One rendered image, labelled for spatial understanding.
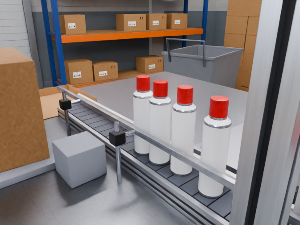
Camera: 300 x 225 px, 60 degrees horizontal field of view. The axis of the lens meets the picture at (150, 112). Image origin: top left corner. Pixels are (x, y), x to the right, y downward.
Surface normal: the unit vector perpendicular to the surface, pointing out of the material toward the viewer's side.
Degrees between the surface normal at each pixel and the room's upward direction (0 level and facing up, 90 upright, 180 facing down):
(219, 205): 0
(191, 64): 94
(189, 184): 0
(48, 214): 0
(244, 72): 90
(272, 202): 90
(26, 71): 90
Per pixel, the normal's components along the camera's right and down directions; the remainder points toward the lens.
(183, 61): -0.61, 0.35
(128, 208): 0.00, -0.93
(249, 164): -0.77, 0.24
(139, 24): 0.52, 0.32
